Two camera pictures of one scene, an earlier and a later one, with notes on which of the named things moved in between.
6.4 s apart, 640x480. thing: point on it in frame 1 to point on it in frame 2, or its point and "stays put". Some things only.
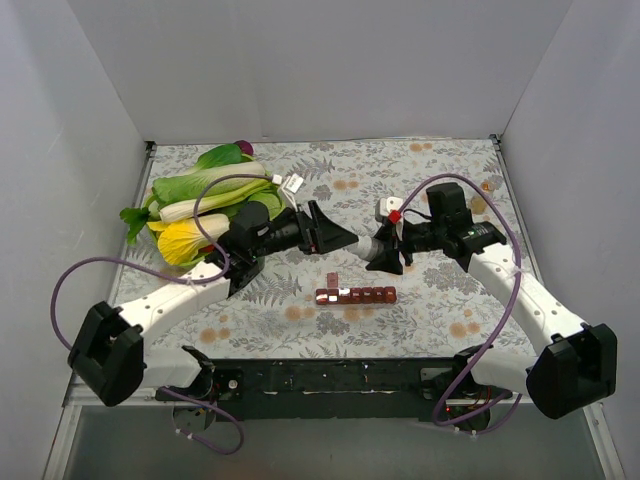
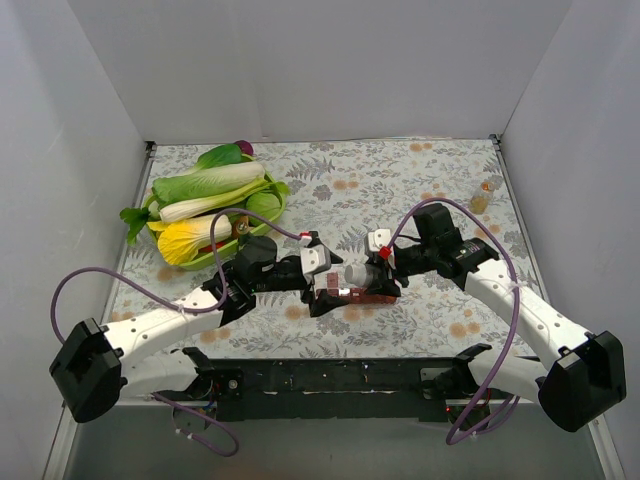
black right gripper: [400, 248] to [386, 276]
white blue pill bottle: [368, 247] to [359, 275]
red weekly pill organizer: [333, 295] stays put
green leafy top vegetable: [223, 154] stays put
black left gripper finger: [326, 234] to [322, 303]
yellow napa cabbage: [181, 241] stays put
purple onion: [245, 147] stays put
